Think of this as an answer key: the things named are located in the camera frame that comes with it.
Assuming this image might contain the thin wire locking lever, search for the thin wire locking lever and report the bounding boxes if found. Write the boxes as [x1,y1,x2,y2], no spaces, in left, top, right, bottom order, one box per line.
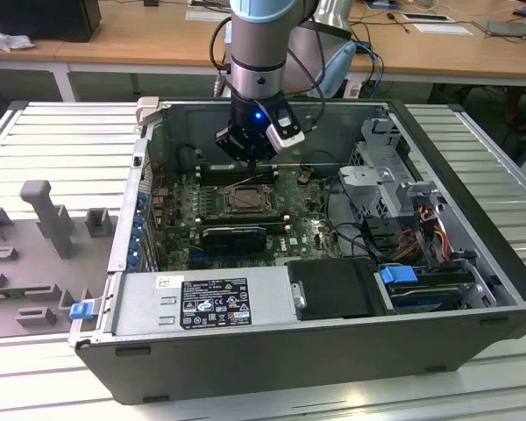
[225,173,265,192]

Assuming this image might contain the silver-topped CPU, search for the silver-topped CPU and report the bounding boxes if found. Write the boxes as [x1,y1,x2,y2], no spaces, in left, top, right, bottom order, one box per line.
[234,190,262,210]

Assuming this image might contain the metal socket cover frame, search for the metal socket cover frame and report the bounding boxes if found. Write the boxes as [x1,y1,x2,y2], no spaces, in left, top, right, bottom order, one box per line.
[222,184,274,216]

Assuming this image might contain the CPU socket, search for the CPU socket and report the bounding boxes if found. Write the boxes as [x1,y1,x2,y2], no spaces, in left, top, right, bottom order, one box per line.
[218,183,276,218]

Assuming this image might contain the black graphics card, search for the black graphics card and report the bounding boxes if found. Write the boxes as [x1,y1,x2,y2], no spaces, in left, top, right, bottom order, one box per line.
[200,225,268,255]

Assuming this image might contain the green motherboard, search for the green motherboard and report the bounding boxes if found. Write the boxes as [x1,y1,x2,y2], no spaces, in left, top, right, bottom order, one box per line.
[157,168,348,269]

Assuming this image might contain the wooden desk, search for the wooden desk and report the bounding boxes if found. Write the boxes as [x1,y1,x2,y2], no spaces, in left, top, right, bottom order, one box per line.
[0,0,526,104]

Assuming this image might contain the metal drive cage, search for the metal drive cage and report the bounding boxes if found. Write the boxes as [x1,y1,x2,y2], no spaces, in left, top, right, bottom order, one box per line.
[337,116,451,223]

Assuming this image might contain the black plastic air shroud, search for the black plastic air shroud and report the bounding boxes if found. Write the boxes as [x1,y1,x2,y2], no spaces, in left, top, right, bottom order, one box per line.
[284,257,380,321]

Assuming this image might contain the silver power supply unit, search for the silver power supply unit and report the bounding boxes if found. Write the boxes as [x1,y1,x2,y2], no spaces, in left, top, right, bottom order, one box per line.
[109,269,300,339]

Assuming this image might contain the hard disk in blue carrier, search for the hard disk in blue carrier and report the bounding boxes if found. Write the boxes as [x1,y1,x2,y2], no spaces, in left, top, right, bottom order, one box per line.
[378,262,473,315]

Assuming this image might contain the black PC case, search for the black PC case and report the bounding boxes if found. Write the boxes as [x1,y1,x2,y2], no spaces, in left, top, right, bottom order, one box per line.
[68,96,526,405]

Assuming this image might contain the black computer box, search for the black computer box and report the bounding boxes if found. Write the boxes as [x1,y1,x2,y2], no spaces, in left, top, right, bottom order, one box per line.
[0,0,103,44]

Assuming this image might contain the blue case latch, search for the blue case latch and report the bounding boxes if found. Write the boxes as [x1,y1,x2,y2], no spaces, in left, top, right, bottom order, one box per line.
[69,302,92,322]

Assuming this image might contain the grey parts rack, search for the grey parts rack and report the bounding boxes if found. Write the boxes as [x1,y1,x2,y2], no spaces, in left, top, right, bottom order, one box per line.
[0,178,120,339]

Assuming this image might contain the crumpled white paper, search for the crumpled white paper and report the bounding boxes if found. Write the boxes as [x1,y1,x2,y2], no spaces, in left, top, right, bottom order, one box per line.
[0,24,35,53]

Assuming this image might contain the grey laptop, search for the grey laptop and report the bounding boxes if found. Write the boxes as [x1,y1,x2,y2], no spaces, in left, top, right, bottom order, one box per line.
[473,18,526,42]

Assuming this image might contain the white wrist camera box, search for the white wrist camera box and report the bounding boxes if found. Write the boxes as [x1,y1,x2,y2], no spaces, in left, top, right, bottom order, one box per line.
[264,106,307,153]

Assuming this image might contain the orange yellow power wires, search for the orange yellow power wires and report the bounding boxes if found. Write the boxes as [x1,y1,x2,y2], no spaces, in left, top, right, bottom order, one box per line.
[396,209,451,264]

